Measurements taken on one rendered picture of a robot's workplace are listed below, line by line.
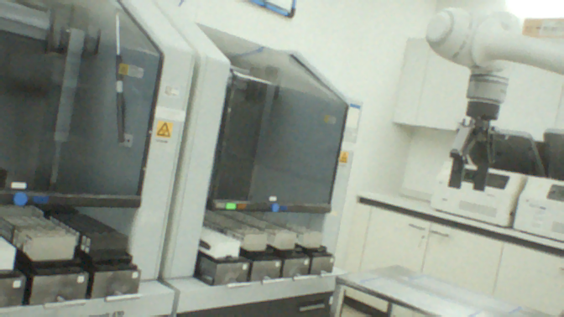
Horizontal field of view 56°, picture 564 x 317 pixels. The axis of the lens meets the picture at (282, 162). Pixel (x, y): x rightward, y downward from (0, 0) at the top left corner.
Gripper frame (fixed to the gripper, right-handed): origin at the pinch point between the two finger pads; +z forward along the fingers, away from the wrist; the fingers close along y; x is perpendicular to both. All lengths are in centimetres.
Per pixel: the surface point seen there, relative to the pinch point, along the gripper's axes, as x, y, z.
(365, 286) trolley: 33, 16, 38
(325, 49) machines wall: 186, 150, -67
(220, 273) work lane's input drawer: 66, -15, 42
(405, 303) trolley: 18.9, 16.7, 38.2
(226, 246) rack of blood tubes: 70, -11, 35
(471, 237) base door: 89, 219, 41
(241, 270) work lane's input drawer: 66, -6, 42
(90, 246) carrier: 74, -55, 34
